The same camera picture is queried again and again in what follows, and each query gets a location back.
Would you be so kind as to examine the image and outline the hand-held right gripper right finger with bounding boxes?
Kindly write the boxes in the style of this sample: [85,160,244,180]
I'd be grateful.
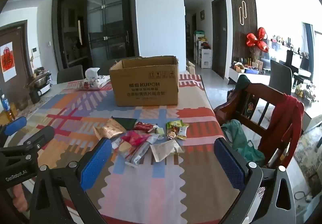
[213,137,297,224]

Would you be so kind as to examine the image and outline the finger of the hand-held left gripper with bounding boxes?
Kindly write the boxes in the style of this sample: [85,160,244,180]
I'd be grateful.
[0,116,27,146]
[0,125,55,160]

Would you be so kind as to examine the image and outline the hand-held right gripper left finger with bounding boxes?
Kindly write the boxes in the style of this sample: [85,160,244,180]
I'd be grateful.
[29,137,112,224]

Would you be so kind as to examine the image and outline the pale green candy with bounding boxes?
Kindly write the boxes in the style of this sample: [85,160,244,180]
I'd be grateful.
[153,125,166,138]

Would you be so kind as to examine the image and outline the brown cardboard box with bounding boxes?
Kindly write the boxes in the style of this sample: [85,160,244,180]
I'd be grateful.
[109,56,180,107]

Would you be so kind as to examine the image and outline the person's left hand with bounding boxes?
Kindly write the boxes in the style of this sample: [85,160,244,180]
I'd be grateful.
[11,185,29,212]

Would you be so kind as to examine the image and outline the water bottle with blue label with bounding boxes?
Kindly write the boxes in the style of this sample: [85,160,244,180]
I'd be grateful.
[0,95,12,113]

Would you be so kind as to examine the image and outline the green bag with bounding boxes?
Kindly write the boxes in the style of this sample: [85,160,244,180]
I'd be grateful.
[221,120,266,164]

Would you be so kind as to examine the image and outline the clear cookie packet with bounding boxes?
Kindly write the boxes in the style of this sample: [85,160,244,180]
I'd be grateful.
[112,137,134,158]

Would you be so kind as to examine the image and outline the black mug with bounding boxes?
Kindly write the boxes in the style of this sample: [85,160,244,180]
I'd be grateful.
[29,89,42,104]

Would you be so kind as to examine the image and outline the gold snack packet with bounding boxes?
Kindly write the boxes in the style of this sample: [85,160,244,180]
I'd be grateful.
[94,118,127,139]

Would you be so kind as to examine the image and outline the grey snack packet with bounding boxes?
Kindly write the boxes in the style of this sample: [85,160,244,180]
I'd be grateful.
[127,136,158,168]

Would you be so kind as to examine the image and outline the dark green snack packet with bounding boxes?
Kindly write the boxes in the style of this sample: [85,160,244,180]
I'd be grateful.
[112,116,137,131]

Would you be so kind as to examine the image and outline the electric cooking pot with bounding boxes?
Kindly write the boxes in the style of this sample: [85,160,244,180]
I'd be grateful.
[26,70,53,95]

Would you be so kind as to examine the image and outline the yellow snack packet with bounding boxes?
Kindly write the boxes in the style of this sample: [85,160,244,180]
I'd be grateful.
[176,123,190,140]

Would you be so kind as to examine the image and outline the red door poster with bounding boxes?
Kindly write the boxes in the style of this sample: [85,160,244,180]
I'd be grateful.
[0,42,17,82]

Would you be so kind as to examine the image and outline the grey dining chair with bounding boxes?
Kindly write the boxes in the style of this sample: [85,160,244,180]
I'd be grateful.
[269,59,293,95]
[57,64,84,84]
[101,59,121,75]

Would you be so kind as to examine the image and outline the red garment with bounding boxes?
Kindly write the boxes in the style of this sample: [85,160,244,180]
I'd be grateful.
[259,93,305,166]

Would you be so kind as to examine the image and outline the floral tissue pack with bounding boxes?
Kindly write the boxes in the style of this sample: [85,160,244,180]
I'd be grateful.
[80,68,111,91]

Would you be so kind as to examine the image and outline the dark wooden chair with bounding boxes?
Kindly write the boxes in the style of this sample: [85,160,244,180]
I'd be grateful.
[213,82,305,169]

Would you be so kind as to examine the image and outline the dark green cloth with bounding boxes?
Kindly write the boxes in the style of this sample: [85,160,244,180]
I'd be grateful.
[236,74,254,94]

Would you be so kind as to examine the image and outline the white low cabinet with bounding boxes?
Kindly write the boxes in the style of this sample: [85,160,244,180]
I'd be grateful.
[228,66,271,85]

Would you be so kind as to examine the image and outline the brown entrance door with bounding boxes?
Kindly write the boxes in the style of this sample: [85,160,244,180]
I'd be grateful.
[0,20,34,111]

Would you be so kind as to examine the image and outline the white shelf unit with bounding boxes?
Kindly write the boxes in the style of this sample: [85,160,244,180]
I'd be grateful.
[194,30,212,69]

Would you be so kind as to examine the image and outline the red foil balloons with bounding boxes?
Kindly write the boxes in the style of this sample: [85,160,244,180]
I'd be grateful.
[246,27,269,53]

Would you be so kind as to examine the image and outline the dark hallway door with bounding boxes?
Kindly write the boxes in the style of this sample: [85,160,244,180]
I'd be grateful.
[211,0,227,79]

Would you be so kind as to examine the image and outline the dark glass sliding door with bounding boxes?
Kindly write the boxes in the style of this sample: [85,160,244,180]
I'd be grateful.
[52,0,140,71]

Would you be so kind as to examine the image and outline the gold wall lamp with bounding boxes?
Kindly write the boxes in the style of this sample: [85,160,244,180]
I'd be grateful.
[238,1,247,26]

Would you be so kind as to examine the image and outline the dark slatted wall panel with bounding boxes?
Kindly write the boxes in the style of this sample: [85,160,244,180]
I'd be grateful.
[229,0,258,69]

